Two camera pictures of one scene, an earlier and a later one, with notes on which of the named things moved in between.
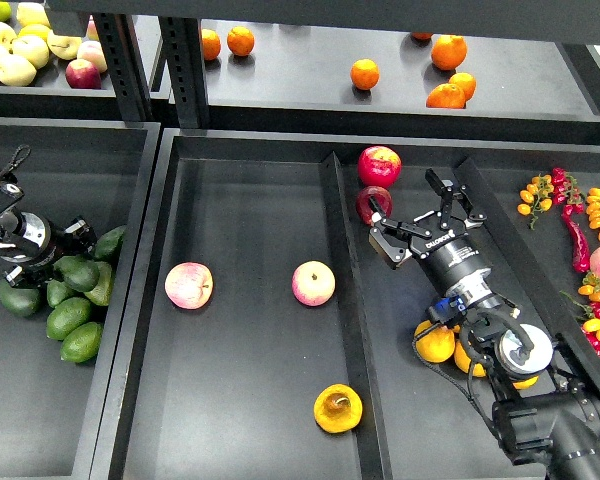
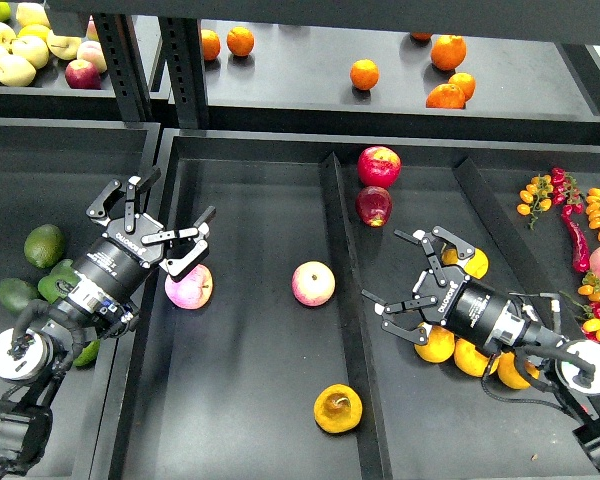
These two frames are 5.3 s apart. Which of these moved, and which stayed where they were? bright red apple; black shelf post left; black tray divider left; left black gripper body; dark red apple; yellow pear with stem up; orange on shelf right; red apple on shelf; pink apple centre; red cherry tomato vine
Moved: left black gripper body
Stayed: dark red apple; black shelf post left; red cherry tomato vine; red apple on shelf; black tray divider left; orange on shelf right; yellow pear with stem up; pink apple centre; bright red apple
